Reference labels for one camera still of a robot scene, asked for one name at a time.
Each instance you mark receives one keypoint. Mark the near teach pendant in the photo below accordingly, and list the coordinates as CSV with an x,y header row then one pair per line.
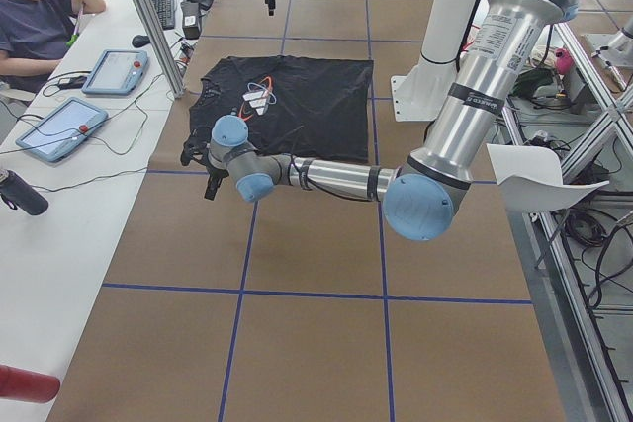
x,y
63,130

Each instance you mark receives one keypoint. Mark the black graphic t-shirt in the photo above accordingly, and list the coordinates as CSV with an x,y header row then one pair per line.
x,y
311,107

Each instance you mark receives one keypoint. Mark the black keyboard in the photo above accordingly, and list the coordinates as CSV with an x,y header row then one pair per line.
x,y
165,10

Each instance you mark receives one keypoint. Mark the black computer mouse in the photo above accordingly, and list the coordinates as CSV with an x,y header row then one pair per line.
x,y
139,41

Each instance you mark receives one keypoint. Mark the far teach pendant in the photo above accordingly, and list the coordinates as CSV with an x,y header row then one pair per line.
x,y
116,73

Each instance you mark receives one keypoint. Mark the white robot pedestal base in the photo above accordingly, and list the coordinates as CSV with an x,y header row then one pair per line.
x,y
419,95

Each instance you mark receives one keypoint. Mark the red cylinder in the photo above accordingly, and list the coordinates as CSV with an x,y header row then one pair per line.
x,y
22,385

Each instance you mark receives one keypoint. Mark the teach pendant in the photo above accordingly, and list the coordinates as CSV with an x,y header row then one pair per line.
x,y
63,130
116,73

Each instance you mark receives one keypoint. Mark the black power adapter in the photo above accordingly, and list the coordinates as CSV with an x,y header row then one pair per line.
x,y
191,20

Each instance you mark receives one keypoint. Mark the aluminium frame post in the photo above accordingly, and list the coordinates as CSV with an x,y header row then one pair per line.
x,y
160,46

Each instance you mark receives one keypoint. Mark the black water bottle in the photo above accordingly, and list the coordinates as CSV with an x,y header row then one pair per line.
x,y
16,193

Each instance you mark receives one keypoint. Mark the seated person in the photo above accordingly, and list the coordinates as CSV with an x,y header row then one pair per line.
x,y
35,36

